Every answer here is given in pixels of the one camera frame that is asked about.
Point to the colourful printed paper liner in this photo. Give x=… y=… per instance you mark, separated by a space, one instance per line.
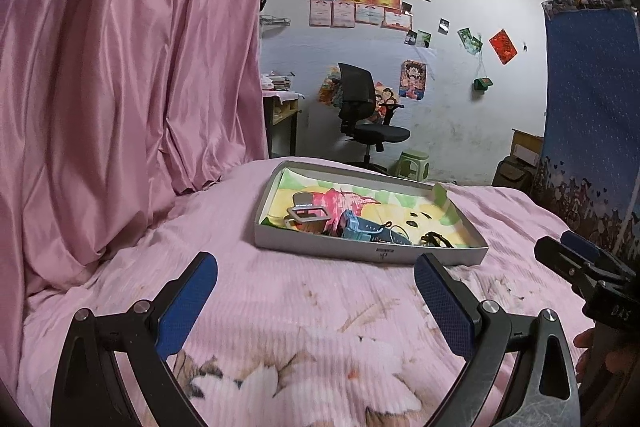
x=425 y=212

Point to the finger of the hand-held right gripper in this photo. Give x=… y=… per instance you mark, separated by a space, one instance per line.
x=580 y=243
x=562 y=259

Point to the green plastic stool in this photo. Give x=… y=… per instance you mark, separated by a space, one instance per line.
x=414 y=164

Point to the hanging green ornament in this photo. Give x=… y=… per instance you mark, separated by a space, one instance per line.
x=483 y=83

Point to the blue printed blanket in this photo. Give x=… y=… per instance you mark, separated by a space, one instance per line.
x=590 y=107

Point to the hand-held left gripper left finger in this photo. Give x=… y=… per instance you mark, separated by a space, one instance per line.
x=187 y=307

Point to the green wall photos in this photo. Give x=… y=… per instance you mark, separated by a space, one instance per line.
x=470 y=40

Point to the colourful figure poster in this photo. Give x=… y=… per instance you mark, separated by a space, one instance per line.
x=386 y=99

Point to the blue wrist watch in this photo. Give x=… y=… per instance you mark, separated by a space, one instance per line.
x=352 y=227

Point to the grey cardboard box tray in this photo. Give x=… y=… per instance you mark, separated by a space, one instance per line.
x=320 y=247

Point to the black office chair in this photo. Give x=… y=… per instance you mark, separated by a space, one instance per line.
x=367 y=134

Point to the black and white wall photo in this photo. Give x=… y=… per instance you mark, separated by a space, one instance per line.
x=444 y=25

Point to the pink bed sheet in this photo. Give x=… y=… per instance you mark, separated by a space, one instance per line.
x=320 y=307

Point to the pink curtain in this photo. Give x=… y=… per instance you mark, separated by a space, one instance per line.
x=115 y=72

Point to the pair of small wall photos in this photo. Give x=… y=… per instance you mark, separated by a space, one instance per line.
x=417 y=39

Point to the red wall card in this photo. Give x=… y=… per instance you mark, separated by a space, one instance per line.
x=502 y=47

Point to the person's right hand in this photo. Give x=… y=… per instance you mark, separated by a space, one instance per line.
x=581 y=344

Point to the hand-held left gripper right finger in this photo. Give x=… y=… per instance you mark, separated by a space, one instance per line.
x=445 y=307

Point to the wooden desk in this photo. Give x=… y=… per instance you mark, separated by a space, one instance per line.
x=280 y=114

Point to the cardboard box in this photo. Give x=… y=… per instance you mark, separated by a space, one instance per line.
x=525 y=147

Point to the grey wrist watch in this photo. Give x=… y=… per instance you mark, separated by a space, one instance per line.
x=306 y=214

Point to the stack of books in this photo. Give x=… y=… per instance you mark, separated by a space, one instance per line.
x=276 y=82

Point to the cartoon wall poster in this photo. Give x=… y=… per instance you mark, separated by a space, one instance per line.
x=412 y=79

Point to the dark bag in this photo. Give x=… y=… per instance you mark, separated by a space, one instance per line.
x=512 y=174

